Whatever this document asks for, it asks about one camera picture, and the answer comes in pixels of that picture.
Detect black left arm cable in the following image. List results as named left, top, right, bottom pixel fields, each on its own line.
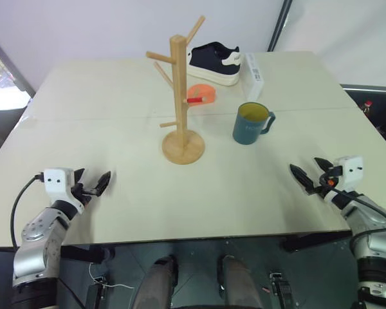
left=10, top=173, right=46, bottom=248

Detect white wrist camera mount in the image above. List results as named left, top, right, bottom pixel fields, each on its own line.
left=42, top=167, right=86, bottom=214
left=325, top=156, right=364, bottom=203

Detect dark rounded knee shape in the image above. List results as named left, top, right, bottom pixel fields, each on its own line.
left=217, top=254, right=265, bottom=309
left=133, top=255, right=179, bottom=309

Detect black table foot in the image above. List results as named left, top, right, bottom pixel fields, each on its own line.
left=60, top=245, right=115, bottom=265
left=282, top=232, right=352, bottom=254

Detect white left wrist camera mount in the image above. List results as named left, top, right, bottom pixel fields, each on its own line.
left=42, top=167, right=86, bottom=214

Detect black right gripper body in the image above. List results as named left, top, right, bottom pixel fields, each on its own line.
left=314, top=166, right=344, bottom=200

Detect wooden mug tree stand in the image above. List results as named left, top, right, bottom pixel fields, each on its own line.
left=145, top=15, right=207, bottom=165

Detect black and white sneaker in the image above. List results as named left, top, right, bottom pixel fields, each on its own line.
left=185, top=41, right=241, bottom=87

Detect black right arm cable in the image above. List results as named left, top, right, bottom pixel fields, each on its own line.
left=331, top=187, right=386, bottom=252

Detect black floor bracket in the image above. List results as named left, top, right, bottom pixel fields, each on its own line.
left=86, top=276, right=109, bottom=309
left=269, top=272, right=292, bottom=304

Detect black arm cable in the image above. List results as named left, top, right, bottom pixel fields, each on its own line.
left=10, top=173, right=46, bottom=248
left=331, top=187, right=386, bottom=252

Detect white cardboard box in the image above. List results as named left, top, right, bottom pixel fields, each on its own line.
left=241, top=51, right=266, bottom=102

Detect thin white wire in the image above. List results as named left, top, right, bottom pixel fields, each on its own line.
left=89, top=261, right=134, bottom=289

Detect orange tape roll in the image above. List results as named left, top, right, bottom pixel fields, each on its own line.
left=186, top=83, right=217, bottom=106

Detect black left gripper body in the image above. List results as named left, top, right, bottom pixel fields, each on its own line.
left=71, top=180, right=100, bottom=207

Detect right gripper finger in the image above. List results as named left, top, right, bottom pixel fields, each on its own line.
left=289, top=164, right=317, bottom=196
left=313, top=156, right=334, bottom=176

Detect blue mug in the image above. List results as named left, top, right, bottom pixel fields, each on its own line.
left=232, top=101, right=277, bottom=146

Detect dark window frame bar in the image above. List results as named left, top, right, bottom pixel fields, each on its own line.
left=0, top=29, right=37, bottom=98

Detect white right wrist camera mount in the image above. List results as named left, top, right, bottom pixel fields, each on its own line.
left=325, top=156, right=364, bottom=203

